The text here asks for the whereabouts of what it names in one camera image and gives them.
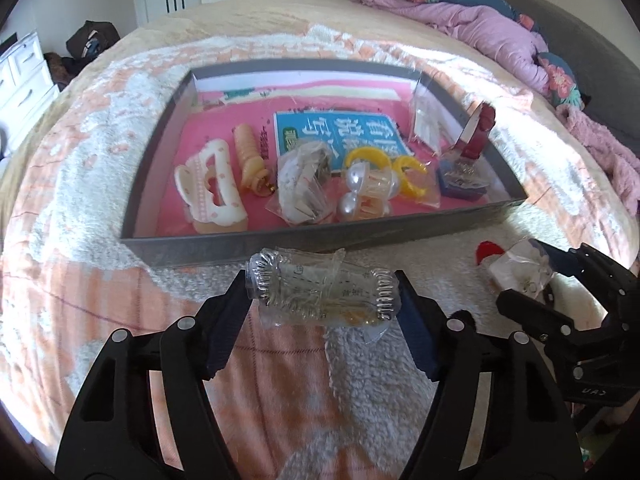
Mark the clear bag with red ornament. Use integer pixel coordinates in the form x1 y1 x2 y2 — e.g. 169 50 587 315
475 239 556 301

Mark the clear bag with white card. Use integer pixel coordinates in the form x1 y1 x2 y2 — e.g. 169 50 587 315
409 79 447 153

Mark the pink fluffy blanket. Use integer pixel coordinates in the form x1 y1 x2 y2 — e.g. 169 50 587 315
556 104 640 216

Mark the white hair claw clip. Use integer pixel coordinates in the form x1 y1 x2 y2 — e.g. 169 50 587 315
174 141 248 225

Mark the yellow ring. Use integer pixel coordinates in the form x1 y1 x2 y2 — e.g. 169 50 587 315
392 156 441 208

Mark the blue card with bead earrings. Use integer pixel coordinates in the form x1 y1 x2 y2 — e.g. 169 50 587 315
436 156 490 202

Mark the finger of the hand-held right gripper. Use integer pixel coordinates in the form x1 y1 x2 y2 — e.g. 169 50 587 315
496 287 601 348
532 239 640 311

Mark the white drawer cabinet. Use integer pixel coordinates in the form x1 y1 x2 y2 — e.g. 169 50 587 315
0 30 61 151

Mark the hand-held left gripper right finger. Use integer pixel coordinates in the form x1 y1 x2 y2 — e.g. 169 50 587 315
394 270 586 480

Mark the beige bed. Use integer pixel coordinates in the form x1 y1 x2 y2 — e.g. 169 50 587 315
0 0 640 261

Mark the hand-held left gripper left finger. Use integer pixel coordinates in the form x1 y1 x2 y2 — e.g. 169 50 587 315
55 267 251 480

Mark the dark clothes pile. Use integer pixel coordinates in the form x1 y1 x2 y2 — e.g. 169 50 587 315
44 51 83 92

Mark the clear bag with red jewelry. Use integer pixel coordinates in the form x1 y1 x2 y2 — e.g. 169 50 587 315
451 101 497 163

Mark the pink picture book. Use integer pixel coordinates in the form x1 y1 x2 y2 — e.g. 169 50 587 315
135 85 506 236

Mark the clear bag of dark hairpins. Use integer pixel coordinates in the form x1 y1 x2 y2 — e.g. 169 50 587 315
265 141 336 226

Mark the grey headboard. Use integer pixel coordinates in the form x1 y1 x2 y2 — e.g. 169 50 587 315
467 0 640 126

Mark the peach hair clip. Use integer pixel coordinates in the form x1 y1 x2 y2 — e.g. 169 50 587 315
232 124 273 196

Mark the clear ruffled plastic packet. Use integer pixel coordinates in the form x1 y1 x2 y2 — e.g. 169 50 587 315
247 247 403 343

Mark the grey shallow tray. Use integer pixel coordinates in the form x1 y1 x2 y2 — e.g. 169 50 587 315
120 58 528 268

